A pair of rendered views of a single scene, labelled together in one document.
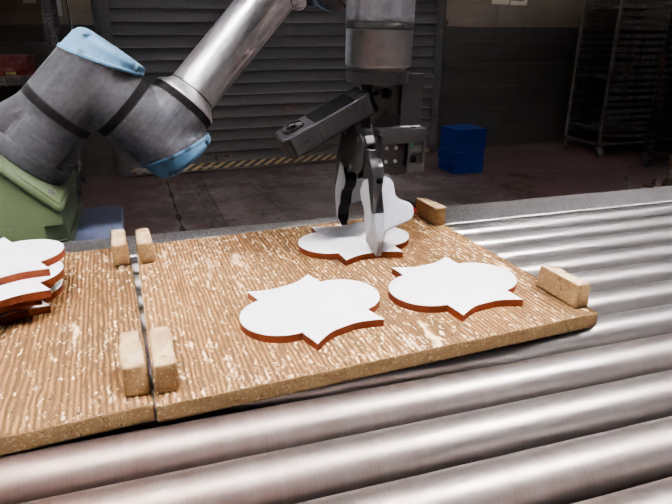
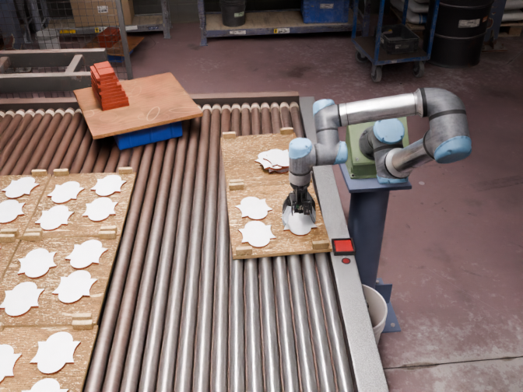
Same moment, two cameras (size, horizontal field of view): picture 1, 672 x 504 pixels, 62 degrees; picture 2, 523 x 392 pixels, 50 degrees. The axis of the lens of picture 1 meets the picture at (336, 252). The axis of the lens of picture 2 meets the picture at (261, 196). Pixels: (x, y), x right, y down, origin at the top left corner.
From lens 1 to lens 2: 2.17 m
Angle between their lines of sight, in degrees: 89
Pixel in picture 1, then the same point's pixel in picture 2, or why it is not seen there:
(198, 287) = (275, 193)
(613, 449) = (192, 241)
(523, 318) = (235, 241)
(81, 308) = (269, 177)
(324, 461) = (208, 208)
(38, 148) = (363, 145)
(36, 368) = (245, 175)
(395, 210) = (286, 217)
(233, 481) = (208, 199)
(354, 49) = not seen: hidden behind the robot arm
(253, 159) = not seen: outside the picture
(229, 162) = not seen: outside the picture
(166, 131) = (378, 166)
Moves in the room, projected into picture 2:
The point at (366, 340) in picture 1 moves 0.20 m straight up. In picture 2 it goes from (236, 215) to (234, 170)
